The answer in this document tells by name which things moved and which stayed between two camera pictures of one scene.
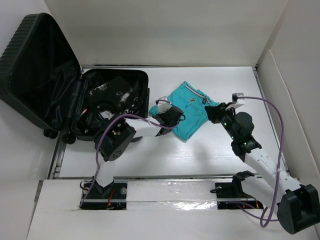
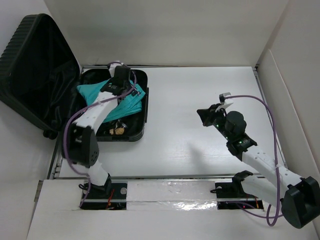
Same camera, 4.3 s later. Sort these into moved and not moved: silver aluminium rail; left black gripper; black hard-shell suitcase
Moved: left black gripper
Not moved: black hard-shell suitcase; silver aluminium rail
